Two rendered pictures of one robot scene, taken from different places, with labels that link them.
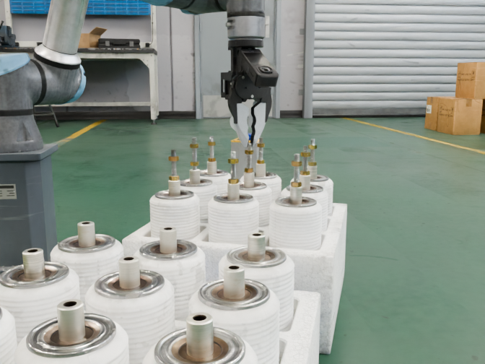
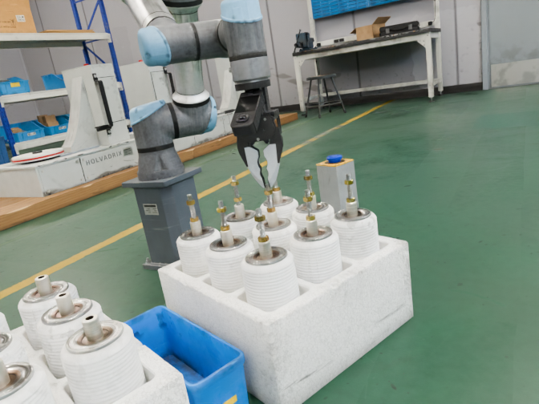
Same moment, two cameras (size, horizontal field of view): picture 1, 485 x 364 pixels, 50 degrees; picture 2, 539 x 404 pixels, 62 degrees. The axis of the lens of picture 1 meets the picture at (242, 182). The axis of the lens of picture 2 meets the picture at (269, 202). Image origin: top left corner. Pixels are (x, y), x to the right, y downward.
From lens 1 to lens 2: 0.67 m
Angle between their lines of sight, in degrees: 37
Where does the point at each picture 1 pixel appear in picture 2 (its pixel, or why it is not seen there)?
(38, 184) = (172, 204)
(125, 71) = (411, 53)
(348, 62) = not seen: outside the picture
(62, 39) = (184, 84)
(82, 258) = (23, 307)
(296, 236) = (253, 293)
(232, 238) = (218, 283)
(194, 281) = not seen: hidden behind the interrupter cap
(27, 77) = (160, 120)
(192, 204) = (200, 244)
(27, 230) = (168, 238)
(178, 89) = (464, 62)
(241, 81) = not seen: hidden behind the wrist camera
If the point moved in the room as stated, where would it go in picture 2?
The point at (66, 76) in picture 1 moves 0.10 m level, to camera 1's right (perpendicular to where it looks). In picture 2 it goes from (193, 113) to (217, 111)
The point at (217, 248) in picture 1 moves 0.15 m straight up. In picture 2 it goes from (200, 292) to (184, 218)
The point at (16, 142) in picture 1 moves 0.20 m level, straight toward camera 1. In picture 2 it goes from (154, 172) to (121, 190)
